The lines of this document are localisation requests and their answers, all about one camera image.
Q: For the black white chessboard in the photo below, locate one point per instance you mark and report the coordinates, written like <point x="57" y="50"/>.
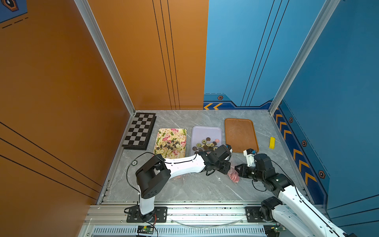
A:
<point x="139" y="132"/>

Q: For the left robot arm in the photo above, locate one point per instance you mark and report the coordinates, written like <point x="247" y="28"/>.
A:
<point x="155" y="173"/>

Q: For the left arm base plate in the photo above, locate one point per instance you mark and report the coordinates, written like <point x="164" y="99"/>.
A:
<point x="158" y="215"/>

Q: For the lavender plastic tray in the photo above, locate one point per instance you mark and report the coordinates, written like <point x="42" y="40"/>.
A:
<point x="201" y="132"/>

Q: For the yellow rectangular block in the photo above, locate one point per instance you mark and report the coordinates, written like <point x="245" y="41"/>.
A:
<point x="272" y="143"/>

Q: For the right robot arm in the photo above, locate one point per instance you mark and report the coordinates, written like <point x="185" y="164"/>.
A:
<point x="287" y="206"/>

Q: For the left green circuit board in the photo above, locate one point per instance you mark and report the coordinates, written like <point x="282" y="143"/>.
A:
<point x="145" y="230"/>

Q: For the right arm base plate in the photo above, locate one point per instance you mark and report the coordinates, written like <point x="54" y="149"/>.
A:
<point x="254" y="215"/>

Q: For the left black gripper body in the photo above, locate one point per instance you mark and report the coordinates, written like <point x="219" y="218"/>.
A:
<point x="215" y="166"/>

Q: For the ziploc bag of pink cookies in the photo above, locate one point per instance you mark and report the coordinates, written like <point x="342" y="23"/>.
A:
<point x="233" y="175"/>

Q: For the floral pattern tray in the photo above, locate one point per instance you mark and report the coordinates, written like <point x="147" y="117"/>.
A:
<point x="171" y="143"/>

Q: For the brown plastic tray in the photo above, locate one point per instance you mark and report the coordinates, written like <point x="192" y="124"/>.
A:
<point x="240" y="134"/>

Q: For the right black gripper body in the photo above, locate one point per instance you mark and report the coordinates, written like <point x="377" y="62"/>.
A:
<point x="261" y="175"/>

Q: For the right green circuit board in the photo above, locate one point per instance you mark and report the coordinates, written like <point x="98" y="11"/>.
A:
<point x="273" y="231"/>

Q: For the green circuit board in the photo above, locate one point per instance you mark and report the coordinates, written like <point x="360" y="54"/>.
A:
<point x="145" y="230"/>
<point x="273" y="231"/>

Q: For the pile of mixed round cookies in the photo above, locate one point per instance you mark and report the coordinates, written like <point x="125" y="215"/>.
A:
<point x="206" y="144"/>

